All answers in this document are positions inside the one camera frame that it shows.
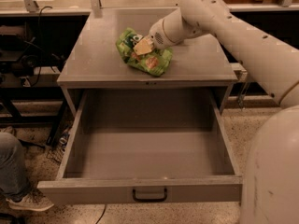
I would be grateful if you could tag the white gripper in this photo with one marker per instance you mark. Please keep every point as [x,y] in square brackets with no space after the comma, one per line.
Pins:
[157,34]

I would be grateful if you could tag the green rice chip bag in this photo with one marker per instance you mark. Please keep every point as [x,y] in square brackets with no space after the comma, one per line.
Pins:
[154,63]

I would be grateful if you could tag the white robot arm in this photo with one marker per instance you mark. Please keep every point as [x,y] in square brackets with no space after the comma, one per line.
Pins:
[270,193]

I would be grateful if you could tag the grey cabinet counter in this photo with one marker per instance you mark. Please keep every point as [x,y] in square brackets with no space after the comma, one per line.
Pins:
[95,63]

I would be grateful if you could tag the grey open drawer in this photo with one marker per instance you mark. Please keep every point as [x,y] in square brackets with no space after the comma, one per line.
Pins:
[153,139]

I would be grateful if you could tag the dark machine on shelf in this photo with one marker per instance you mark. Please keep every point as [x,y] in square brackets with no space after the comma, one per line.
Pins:
[16,50]

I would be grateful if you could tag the person leg in jeans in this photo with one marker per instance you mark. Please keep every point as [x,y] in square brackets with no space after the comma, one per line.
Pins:
[14,183]

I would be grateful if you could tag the white sneaker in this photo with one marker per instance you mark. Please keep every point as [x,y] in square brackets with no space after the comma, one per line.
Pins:
[33,201]

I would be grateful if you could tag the black drawer handle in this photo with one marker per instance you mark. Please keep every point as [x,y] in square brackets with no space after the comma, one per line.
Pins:
[149,195]

